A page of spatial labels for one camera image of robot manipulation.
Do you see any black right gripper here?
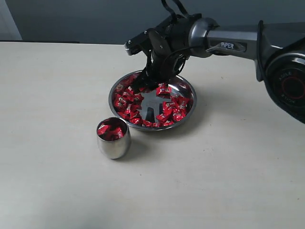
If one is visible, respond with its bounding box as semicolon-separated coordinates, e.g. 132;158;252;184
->
132;51;186;94

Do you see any red candy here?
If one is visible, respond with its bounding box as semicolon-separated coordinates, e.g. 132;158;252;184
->
111;127;124;141
113;94;128;110
156;110;172;123
173;95;191;112
156;83;172;96
163;102;176;115
97;123;111;136

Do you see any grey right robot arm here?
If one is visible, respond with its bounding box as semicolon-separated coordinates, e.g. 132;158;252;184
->
125;14;305;122

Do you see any round steel plate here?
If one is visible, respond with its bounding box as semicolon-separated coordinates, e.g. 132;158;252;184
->
108;70;197;132

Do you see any steel cup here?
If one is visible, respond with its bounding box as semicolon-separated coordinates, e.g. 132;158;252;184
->
96;117;131;159

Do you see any red wrapped candy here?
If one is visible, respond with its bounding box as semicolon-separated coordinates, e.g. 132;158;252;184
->
156;110;172;123
163;102;176;115
173;95;191;112
113;94;128;110
156;83;172;96

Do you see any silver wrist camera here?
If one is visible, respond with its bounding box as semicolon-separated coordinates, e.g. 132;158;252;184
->
124;29;153;56

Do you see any black cable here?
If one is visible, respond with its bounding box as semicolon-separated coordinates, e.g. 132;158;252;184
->
161;0;191;77

